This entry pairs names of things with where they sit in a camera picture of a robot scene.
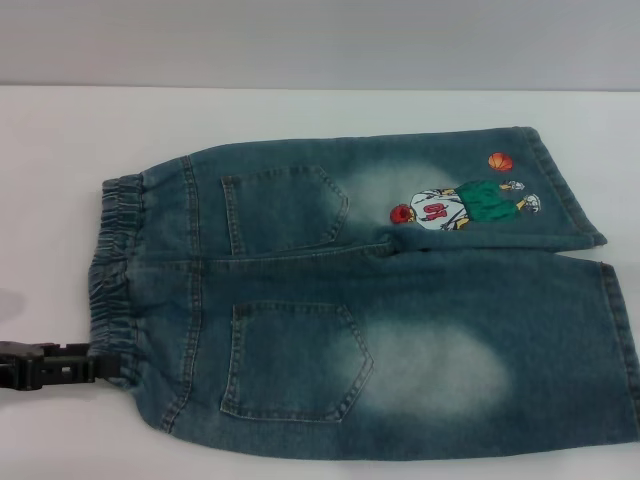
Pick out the blue denim shorts basketball print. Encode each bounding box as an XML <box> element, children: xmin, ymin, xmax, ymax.
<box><xmin>82</xmin><ymin>126</ymin><xmax>640</xmax><ymax>480</ymax></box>

